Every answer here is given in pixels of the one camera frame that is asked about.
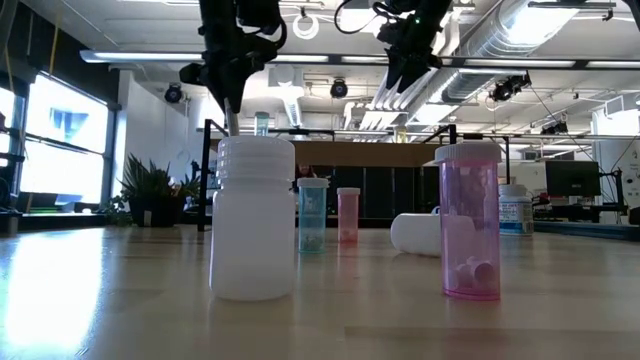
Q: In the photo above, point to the white ribbed-lid plastic jar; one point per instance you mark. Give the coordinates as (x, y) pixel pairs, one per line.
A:
(252, 240)

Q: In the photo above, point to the black office desk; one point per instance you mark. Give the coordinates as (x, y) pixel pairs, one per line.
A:
(580, 212)

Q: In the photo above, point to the plain white plastic bottle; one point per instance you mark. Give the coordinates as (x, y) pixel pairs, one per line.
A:
(415, 235)

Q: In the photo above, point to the dark cabinet fronts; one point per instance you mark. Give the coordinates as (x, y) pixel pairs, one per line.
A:
(380, 192)

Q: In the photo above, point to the white bottle blue label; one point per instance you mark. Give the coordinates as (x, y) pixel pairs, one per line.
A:
(516, 212)

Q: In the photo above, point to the black track light cluster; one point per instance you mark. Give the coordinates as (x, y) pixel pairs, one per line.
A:
(507, 89)

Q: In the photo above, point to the long strip light bar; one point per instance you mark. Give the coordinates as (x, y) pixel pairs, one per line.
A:
(150, 56)

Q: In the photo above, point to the pink vial white cap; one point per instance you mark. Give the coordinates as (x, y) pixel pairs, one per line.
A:
(470, 225)

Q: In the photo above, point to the person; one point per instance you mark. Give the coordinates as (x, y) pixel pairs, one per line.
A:
(305, 172)

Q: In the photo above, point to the orange vial white cap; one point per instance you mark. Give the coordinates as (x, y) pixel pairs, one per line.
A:
(348, 220)

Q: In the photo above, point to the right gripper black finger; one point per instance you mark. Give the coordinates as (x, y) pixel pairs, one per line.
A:
(394, 70)
(412, 75)

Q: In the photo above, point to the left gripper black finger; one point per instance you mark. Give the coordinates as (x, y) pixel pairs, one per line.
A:
(223, 90)
(236, 90)

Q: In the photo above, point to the potted green plant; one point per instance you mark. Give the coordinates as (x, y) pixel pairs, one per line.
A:
(150, 195)

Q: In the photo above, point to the black computer monitor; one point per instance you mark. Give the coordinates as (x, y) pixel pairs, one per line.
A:
(572, 178)

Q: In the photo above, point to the wooden shelf black legs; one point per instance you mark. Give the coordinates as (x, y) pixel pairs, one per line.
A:
(365, 154)

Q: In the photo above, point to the yellow vial white cap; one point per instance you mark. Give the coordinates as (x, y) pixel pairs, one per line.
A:
(401, 136)

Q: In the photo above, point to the black round ceiling spotlight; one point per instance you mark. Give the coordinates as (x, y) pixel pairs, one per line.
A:
(173, 94)
(339, 89)

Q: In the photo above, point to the large window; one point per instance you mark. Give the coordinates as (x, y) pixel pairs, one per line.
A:
(65, 150)

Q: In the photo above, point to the teal vial white cap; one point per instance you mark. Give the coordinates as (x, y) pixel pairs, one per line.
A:
(312, 220)

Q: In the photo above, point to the silver air duct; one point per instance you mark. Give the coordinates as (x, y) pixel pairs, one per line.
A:
(500, 40)

